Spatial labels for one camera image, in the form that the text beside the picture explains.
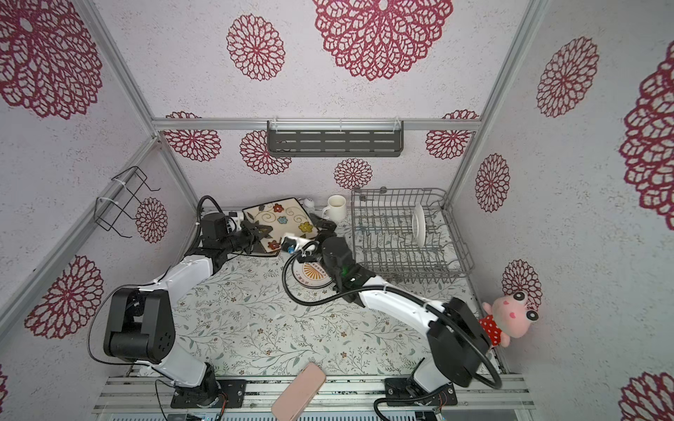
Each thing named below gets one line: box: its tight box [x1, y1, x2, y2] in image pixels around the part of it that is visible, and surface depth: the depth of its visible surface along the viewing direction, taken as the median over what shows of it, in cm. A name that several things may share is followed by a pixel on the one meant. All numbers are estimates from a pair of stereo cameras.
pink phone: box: [271, 362, 327, 421], surface depth 75 cm
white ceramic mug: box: [322, 194, 347, 223], surface depth 115 cm
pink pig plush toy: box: [479, 291, 540, 348], surface depth 74 cm
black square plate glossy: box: [241, 197, 320, 256], surface depth 93 cm
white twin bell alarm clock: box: [302, 198, 316, 212], surface depth 108 cm
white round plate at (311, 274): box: [292, 259, 335, 289], surface depth 97 cm
